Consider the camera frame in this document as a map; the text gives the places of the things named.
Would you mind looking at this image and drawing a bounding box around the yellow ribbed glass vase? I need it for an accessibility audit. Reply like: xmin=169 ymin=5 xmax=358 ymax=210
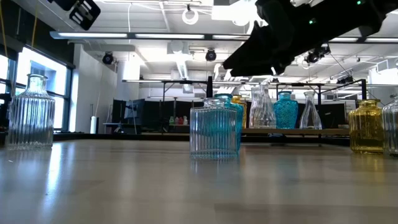
xmin=348 ymin=99 xmax=384 ymax=155

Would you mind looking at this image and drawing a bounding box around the yellow cable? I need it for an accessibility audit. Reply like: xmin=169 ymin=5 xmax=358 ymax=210
xmin=0 ymin=0 xmax=8 ymax=58
xmin=30 ymin=4 xmax=40 ymax=47

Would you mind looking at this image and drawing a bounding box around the black aluminium table frame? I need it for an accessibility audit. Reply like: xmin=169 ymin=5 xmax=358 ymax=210
xmin=52 ymin=133 xmax=351 ymax=147

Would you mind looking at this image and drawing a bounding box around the black overhead light rail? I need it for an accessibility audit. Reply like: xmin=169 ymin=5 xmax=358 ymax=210
xmin=49 ymin=30 xmax=398 ymax=44

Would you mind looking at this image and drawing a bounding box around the clear ribbed glass vase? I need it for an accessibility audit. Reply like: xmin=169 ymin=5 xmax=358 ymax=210
xmin=382 ymin=95 xmax=398 ymax=156

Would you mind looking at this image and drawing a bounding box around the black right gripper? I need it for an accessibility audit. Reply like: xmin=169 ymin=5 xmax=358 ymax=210
xmin=223 ymin=0 xmax=318 ymax=78

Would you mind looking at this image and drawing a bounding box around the white cable coil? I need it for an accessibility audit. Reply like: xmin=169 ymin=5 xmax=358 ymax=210
xmin=181 ymin=7 xmax=200 ymax=26

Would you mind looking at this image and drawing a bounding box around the white cylinder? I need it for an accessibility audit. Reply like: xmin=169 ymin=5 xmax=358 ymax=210
xmin=90 ymin=115 xmax=99 ymax=135

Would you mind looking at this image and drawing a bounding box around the teal diamond-textured glass vase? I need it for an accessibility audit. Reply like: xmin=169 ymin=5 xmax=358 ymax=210
xmin=272 ymin=91 xmax=299 ymax=130

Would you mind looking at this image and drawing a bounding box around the yellow textured glass vase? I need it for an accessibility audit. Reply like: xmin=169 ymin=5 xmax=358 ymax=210
xmin=231 ymin=95 xmax=248 ymax=129

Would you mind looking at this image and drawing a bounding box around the teal ribbed glass vase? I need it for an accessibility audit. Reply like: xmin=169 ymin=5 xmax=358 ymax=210
xmin=213 ymin=93 xmax=244 ymax=155

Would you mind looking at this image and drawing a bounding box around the dark computer monitor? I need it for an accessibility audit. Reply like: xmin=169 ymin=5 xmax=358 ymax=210
xmin=111 ymin=98 xmax=127 ymax=124

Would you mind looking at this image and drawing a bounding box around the clear ribbed glass bottle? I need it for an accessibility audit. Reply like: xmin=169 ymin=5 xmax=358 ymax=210
xmin=6 ymin=73 xmax=56 ymax=149

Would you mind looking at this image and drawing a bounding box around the pale blue ribbed square vase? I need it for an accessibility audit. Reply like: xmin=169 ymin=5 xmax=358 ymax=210
xmin=189 ymin=97 xmax=239 ymax=160

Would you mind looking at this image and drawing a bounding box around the clear fluted glass carafe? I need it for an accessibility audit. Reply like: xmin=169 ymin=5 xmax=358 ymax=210
xmin=299 ymin=91 xmax=323 ymax=130

